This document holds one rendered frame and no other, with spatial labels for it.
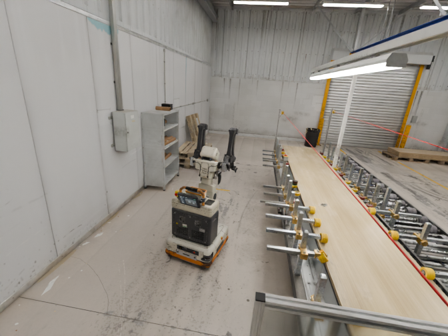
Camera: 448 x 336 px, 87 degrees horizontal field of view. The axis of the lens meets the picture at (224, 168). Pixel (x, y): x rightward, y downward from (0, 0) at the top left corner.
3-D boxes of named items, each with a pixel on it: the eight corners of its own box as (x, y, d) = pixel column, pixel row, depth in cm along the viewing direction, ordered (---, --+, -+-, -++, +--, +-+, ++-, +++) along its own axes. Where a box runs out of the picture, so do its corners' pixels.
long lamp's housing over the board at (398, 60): (385, 67, 144) (389, 52, 141) (309, 79, 368) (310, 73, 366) (406, 67, 143) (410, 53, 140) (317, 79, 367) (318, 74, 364)
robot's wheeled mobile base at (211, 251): (209, 271, 280) (209, 253, 272) (164, 255, 301) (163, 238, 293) (229, 239, 340) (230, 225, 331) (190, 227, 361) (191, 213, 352)
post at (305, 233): (294, 281, 195) (304, 231, 179) (293, 277, 199) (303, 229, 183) (298, 281, 195) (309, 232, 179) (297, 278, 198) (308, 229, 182)
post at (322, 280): (305, 337, 147) (321, 277, 131) (304, 331, 150) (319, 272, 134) (311, 338, 147) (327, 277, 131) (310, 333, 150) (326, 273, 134)
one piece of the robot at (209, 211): (209, 256, 284) (212, 194, 256) (170, 243, 302) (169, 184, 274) (219, 241, 314) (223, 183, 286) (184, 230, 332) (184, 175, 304)
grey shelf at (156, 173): (144, 188, 489) (140, 112, 437) (161, 173, 573) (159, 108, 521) (165, 191, 483) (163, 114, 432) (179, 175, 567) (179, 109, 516)
